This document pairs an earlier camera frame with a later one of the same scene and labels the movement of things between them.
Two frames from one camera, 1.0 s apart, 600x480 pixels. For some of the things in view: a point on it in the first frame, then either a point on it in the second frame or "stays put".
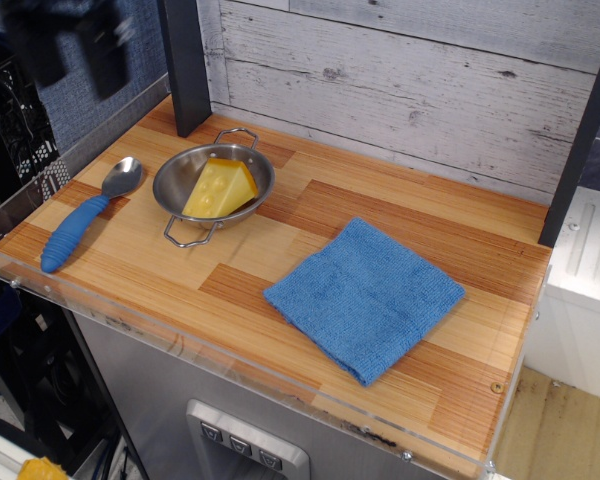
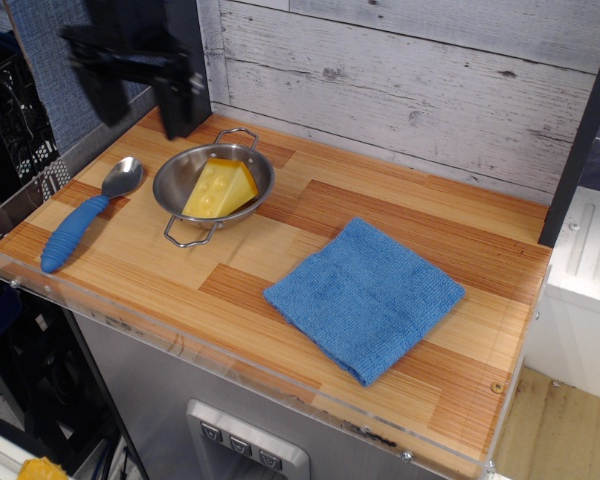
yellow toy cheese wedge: [222, 187] stays put
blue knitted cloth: [362, 297] stays put
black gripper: [37, 22] → [134, 38]
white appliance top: [586, 254] stays put
